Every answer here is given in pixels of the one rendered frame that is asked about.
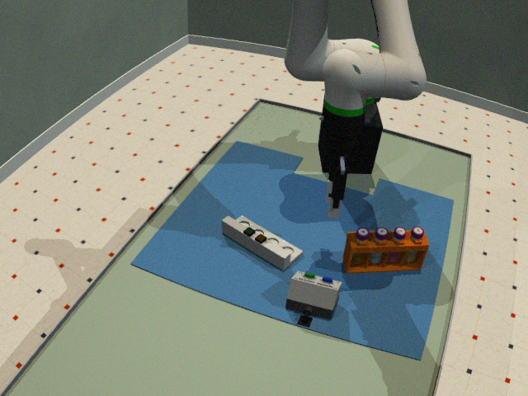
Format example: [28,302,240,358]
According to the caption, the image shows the blue flat mat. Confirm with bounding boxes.
[130,141,454,361]

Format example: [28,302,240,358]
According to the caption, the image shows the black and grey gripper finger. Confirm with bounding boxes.
[326,148,334,203]
[328,153,349,218]

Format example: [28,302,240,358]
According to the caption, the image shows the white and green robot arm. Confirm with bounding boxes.
[284,0,427,138]

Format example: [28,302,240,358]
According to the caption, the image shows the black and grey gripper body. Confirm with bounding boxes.
[325,131,358,167]

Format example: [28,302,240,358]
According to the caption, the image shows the purple screw cap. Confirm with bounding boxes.
[356,228,370,241]
[411,226,424,239]
[375,227,389,240]
[394,227,407,239]

